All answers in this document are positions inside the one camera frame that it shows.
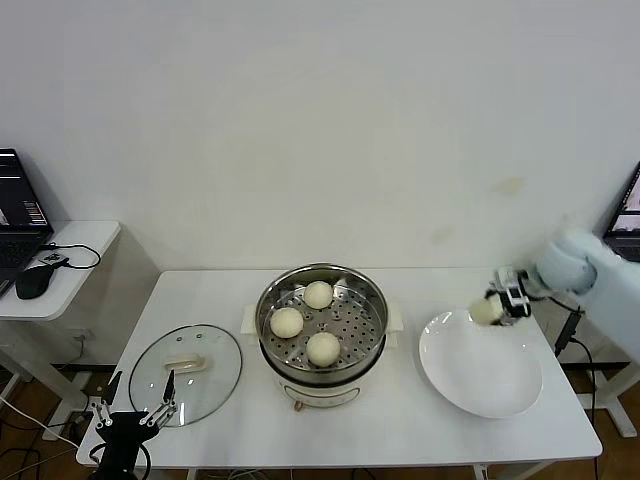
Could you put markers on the white wall socket with plug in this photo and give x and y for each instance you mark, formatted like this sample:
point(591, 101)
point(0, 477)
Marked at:
point(83, 338)

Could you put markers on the grey laptop with pink images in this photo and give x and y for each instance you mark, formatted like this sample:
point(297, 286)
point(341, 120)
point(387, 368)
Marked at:
point(627, 220)

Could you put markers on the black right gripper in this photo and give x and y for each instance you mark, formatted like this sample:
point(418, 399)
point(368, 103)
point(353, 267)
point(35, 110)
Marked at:
point(517, 312)

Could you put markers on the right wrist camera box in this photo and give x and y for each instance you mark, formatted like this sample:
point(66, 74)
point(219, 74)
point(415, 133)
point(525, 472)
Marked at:
point(515, 294)

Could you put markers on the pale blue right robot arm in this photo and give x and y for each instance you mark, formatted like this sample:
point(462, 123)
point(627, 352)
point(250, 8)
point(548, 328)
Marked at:
point(565, 265)

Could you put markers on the white floor power strip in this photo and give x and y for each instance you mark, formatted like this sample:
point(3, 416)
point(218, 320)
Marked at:
point(77, 402)

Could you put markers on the black computer mouse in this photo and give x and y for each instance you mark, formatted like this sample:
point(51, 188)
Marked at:
point(32, 282)

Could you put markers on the white round plate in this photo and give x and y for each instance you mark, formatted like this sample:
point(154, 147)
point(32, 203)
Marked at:
point(480, 365)

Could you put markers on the black laptop with dark screen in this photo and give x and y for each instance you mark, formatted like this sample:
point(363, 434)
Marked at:
point(20, 200)

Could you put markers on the perforated steel steamer basket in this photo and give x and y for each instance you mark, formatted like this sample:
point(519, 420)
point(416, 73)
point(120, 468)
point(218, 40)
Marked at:
point(272, 295)

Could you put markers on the white steamed baozi bun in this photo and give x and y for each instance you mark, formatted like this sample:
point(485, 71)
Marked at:
point(323, 349)
point(484, 311)
point(286, 323)
point(318, 295)

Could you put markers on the white side table rounded top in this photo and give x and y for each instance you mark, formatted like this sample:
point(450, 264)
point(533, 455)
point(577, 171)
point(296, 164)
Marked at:
point(75, 260)

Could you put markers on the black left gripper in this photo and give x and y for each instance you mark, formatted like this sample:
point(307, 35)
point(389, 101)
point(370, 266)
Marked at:
point(125, 432)

